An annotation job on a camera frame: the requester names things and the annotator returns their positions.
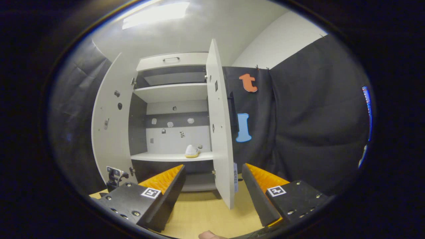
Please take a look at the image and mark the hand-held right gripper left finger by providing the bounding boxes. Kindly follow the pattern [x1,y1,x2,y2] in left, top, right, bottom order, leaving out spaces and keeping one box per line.
[90,164,187,233]

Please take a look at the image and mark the grey cabinet door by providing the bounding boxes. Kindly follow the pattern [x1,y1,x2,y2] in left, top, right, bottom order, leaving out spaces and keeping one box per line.
[91,53,140,185]
[206,39,235,209]

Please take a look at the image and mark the grey shoe cabinet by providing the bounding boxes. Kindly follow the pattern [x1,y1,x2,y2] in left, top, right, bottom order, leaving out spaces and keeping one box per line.
[128,52,216,193]

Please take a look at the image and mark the white canvas shoe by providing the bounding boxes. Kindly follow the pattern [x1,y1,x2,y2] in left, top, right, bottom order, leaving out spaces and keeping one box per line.
[185,144,201,159]

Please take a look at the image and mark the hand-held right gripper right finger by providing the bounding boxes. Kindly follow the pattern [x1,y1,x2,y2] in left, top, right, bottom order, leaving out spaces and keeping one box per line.
[241,163,329,228]

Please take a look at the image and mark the black door handle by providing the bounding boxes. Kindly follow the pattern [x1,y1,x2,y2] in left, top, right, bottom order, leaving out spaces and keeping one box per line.
[228,92,239,136]

